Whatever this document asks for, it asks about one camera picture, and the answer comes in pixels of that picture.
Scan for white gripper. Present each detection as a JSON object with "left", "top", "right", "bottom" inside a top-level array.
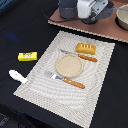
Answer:
[{"left": 77, "top": 0, "right": 114, "bottom": 24}]

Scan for orange toy bread loaf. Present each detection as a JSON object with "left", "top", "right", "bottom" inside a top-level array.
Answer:
[{"left": 76, "top": 43, "right": 96, "bottom": 55}]

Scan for yellow box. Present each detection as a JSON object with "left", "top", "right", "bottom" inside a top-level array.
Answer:
[{"left": 18, "top": 52, "right": 37, "bottom": 61}]

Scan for white fish-shaped toy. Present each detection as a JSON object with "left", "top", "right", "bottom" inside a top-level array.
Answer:
[{"left": 9, "top": 70, "right": 27, "bottom": 84}]

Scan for dark grey cooking pot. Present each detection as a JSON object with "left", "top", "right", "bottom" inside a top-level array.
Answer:
[{"left": 58, "top": 0, "right": 77, "bottom": 19}]

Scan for beige bowl on stove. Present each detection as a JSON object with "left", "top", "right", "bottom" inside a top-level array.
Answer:
[{"left": 116, "top": 4, "right": 128, "bottom": 31}]

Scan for tan round plate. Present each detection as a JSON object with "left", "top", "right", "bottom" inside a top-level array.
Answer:
[{"left": 56, "top": 54, "right": 83, "bottom": 78}]

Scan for beige woven placemat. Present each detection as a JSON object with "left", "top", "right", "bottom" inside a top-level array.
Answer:
[{"left": 14, "top": 31, "right": 115, "bottom": 128}]

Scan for black cable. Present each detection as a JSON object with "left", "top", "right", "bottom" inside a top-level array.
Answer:
[{"left": 35, "top": 0, "right": 84, "bottom": 24}]

